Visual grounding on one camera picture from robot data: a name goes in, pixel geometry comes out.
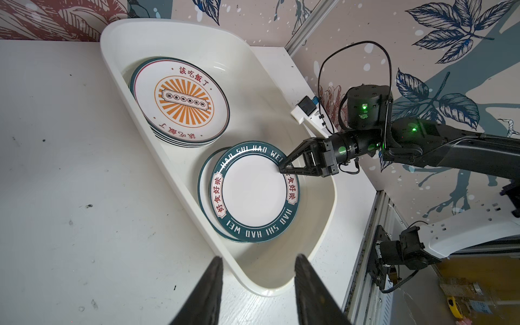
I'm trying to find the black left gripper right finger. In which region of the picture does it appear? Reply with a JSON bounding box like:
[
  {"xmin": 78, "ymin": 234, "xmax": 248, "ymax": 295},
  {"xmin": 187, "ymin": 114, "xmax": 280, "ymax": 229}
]
[{"xmin": 295, "ymin": 254, "xmax": 351, "ymax": 325}]

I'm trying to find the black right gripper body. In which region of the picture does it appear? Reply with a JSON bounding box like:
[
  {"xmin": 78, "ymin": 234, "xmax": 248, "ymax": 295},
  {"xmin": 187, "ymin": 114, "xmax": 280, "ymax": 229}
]
[{"xmin": 310, "ymin": 131, "xmax": 382, "ymax": 177}]

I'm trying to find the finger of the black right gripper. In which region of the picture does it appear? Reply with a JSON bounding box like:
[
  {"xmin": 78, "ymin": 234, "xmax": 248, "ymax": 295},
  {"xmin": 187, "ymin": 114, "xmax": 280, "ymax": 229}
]
[
  {"xmin": 279, "ymin": 165, "xmax": 323, "ymax": 177},
  {"xmin": 278, "ymin": 138, "xmax": 319, "ymax": 169}
]

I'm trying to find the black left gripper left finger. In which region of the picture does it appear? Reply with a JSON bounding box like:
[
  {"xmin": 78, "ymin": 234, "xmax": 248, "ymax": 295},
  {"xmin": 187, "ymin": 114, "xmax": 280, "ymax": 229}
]
[{"xmin": 170, "ymin": 257, "xmax": 223, "ymax": 325}]

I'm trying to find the green rim plate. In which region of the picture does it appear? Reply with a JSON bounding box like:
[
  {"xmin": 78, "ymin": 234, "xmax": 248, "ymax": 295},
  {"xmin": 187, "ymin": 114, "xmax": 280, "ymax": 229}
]
[{"xmin": 209, "ymin": 141, "xmax": 300, "ymax": 243}]

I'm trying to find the orange sunburst plate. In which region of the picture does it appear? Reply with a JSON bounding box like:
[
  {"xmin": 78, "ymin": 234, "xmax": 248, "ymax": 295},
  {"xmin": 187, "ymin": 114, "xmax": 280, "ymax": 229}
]
[{"xmin": 129, "ymin": 57, "xmax": 231, "ymax": 148}]

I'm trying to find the white flower plate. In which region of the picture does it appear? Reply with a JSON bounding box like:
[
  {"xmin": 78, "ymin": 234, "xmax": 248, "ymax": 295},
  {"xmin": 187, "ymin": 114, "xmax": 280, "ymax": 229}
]
[{"xmin": 197, "ymin": 147, "xmax": 244, "ymax": 243}]

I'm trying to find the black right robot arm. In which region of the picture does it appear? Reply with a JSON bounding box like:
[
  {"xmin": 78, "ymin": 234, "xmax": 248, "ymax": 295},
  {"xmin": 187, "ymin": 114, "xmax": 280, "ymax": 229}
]
[{"xmin": 279, "ymin": 85, "xmax": 519, "ymax": 293}]

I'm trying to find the white plastic bin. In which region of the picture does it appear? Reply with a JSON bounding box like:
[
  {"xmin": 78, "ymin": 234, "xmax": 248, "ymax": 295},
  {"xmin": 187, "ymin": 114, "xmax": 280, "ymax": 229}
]
[{"xmin": 100, "ymin": 18, "xmax": 337, "ymax": 297}]

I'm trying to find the black cable right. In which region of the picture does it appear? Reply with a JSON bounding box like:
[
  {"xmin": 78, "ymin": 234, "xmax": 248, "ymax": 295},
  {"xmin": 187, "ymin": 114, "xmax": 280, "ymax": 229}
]
[{"xmin": 316, "ymin": 40, "xmax": 394, "ymax": 135}]

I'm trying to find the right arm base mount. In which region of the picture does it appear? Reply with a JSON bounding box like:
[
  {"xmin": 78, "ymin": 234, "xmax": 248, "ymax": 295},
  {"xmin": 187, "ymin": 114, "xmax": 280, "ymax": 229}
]
[{"xmin": 367, "ymin": 225, "xmax": 417, "ymax": 294}]

